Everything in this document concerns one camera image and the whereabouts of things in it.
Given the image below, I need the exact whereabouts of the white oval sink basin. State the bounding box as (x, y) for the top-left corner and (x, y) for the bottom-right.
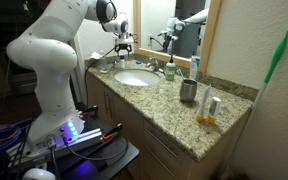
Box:
(113, 68), (162, 87)

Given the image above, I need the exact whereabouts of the wooden framed mirror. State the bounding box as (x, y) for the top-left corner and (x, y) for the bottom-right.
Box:
(132, 0), (224, 73)

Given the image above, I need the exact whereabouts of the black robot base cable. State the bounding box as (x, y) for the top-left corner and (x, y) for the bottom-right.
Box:
(61, 133), (129, 162)
(46, 134), (62, 180)

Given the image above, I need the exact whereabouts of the white bottle with blue lid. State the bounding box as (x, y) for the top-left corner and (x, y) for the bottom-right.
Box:
(118, 54), (126, 70)

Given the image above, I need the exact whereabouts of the orange handled clamp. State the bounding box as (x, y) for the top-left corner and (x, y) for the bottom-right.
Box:
(78, 104), (100, 118)
(101, 123), (124, 142)

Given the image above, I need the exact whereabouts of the clear plastic bottle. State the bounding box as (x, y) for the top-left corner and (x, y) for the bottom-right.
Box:
(98, 49), (110, 75)

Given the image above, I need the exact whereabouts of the toothbrush in cup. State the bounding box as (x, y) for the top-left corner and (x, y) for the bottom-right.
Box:
(175, 68), (185, 82)

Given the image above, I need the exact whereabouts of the green white broom handle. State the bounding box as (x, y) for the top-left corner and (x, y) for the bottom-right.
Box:
(223, 26), (288, 176)

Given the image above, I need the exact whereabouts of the green soap pump bottle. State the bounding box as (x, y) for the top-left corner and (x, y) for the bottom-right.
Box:
(164, 54), (177, 82)

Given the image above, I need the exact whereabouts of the white bottle with orange cap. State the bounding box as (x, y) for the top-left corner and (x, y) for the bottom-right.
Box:
(206, 96), (222, 126)

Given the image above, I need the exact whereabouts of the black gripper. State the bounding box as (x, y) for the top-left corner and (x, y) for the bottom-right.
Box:
(113, 32), (135, 57)

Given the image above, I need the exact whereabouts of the cabinet door handle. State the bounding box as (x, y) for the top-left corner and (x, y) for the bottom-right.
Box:
(102, 92), (109, 115)

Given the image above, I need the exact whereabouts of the black power cable with plug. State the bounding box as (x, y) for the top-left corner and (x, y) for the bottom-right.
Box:
(83, 44), (118, 108)

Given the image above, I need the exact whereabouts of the wooden vanity cabinet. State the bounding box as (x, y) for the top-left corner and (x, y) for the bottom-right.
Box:
(85, 71), (252, 180)

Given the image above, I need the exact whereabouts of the steel cup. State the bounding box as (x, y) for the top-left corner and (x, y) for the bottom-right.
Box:
(179, 78), (199, 103)

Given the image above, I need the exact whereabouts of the blue cable coil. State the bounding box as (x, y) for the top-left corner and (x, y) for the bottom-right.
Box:
(0, 117), (35, 155)

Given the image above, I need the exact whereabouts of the cabinet drawer handle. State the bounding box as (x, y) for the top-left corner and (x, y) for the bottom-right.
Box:
(144, 145), (177, 178)
(144, 127), (179, 158)

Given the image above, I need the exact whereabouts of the white tube with orange cap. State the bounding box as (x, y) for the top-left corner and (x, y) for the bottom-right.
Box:
(195, 84), (212, 124)

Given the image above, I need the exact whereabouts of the black cart top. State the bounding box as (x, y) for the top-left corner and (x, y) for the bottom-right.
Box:
(55, 103), (140, 180)

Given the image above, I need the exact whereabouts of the white round object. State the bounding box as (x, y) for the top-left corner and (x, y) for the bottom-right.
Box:
(21, 167), (57, 180)

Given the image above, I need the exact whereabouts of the chrome faucet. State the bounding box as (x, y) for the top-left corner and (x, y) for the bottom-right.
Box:
(145, 57), (164, 73)

